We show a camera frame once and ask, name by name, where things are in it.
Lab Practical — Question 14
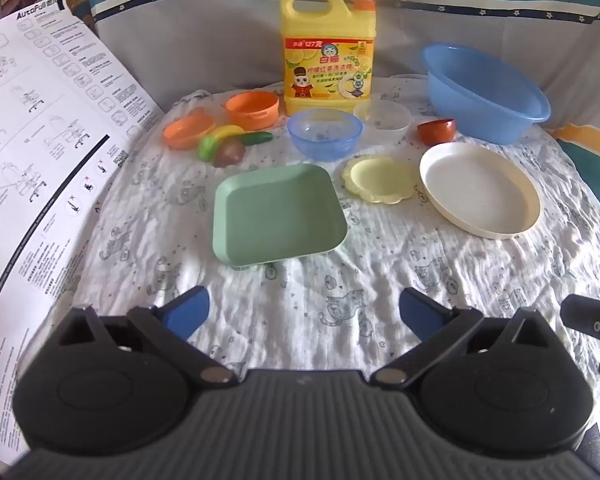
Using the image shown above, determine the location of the white round plate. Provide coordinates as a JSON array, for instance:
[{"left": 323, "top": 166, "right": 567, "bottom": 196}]
[{"left": 418, "top": 142, "right": 542, "bottom": 240}]

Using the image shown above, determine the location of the yellow scalloped small plate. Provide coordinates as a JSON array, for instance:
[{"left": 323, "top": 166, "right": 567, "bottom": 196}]
[{"left": 341, "top": 155, "right": 415, "bottom": 205}]

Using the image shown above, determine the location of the green square plate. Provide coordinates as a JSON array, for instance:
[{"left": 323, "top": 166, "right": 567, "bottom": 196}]
[{"left": 212, "top": 164, "right": 349, "bottom": 266}]

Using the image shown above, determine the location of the small orange-red bowl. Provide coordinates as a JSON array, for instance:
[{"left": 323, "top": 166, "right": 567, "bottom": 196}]
[{"left": 417, "top": 118, "right": 456, "bottom": 146}]

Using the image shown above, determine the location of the clear plastic bowl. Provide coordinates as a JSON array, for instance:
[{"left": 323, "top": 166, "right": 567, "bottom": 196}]
[{"left": 353, "top": 100, "right": 413, "bottom": 136}]

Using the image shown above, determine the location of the blue translucent bowl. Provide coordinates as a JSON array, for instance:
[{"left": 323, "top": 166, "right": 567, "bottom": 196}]
[{"left": 286, "top": 108, "right": 363, "bottom": 162}]

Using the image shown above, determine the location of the white patterned cloth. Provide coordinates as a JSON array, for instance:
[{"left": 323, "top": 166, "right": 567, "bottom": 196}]
[{"left": 9, "top": 72, "right": 600, "bottom": 456}]

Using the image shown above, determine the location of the light green toy vegetable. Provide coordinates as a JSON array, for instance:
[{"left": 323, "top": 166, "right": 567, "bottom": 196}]
[{"left": 197, "top": 134, "right": 221, "bottom": 162}]

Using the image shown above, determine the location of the brown toy fruit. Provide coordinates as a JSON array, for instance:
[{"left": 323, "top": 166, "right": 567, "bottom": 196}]
[{"left": 213, "top": 136, "right": 246, "bottom": 168}]

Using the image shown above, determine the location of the orange toy pan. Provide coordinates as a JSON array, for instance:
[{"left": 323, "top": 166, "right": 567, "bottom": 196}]
[{"left": 162, "top": 107, "right": 216, "bottom": 150}]

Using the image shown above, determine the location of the yellow toy banana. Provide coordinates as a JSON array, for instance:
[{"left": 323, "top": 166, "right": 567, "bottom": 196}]
[{"left": 206, "top": 125, "right": 246, "bottom": 142}]

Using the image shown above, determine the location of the green toy cucumber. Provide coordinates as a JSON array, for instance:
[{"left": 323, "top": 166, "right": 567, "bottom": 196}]
[{"left": 236, "top": 131, "right": 274, "bottom": 146}]

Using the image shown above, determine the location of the large blue plastic basin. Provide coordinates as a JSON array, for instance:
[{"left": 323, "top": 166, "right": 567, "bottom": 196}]
[{"left": 422, "top": 44, "right": 552, "bottom": 145}]

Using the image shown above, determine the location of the orange toy pot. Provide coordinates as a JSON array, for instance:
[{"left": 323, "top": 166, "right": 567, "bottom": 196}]
[{"left": 225, "top": 90, "right": 279, "bottom": 131}]

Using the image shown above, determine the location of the white instruction sheet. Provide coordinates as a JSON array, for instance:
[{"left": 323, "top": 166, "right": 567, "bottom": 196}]
[{"left": 0, "top": 0, "right": 162, "bottom": 464}]

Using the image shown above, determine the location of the yellow dish soap jug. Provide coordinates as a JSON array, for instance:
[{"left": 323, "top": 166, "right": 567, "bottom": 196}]
[{"left": 280, "top": 0, "right": 377, "bottom": 115}]

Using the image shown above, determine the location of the grey teal striped cushion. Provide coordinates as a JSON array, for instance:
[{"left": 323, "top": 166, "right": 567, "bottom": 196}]
[{"left": 88, "top": 0, "right": 600, "bottom": 198}]

